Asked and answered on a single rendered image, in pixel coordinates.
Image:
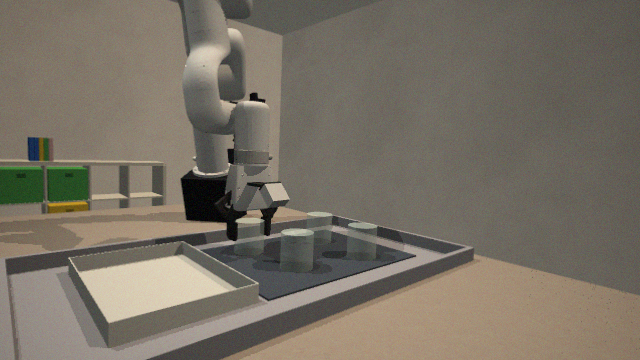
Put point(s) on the clear glass cylinder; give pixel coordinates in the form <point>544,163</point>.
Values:
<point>361,241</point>
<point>321,224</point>
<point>296,254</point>
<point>250,240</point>

